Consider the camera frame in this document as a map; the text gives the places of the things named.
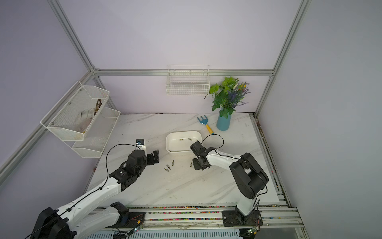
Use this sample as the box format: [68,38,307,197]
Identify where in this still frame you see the white rectangular storage box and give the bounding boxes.
[166,131,202,153]

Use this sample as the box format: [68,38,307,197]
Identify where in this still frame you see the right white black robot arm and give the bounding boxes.
[190,141,269,216]

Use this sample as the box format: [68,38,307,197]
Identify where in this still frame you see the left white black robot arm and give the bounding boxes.
[27,149,159,239]

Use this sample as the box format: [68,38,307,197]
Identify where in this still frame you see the blue yellow garden fork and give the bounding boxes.
[197,115,214,134]

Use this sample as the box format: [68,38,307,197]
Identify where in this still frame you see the teal vase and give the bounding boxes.
[216,108,232,131]

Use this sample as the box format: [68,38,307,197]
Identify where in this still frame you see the lower white mesh shelf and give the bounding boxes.
[72,107,120,158]

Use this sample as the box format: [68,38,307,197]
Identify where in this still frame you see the white mesh shelf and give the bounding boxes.
[40,81,109,141]
[72,107,120,158]

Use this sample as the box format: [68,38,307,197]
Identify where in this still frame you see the clear plastic bag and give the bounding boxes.
[75,108,95,133]

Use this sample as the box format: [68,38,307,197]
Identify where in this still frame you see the brown dried twigs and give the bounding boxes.
[94,99,102,115]

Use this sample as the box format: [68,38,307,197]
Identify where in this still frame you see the artificial green plant bouquet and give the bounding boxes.
[209,77,250,119]

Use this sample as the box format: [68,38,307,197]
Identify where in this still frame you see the upper white mesh shelf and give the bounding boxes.
[40,81,109,141]

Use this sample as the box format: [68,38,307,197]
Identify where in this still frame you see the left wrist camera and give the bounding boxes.
[136,138,147,153]

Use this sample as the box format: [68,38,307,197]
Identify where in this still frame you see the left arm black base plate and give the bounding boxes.
[112,212,146,229]

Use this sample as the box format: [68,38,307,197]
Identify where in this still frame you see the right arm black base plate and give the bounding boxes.
[222,210,263,227]

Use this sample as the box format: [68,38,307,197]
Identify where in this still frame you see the white wire wall basket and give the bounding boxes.
[166,65,210,96]

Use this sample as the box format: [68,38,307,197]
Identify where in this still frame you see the aluminium frame rail base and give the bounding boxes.
[86,205,309,239]

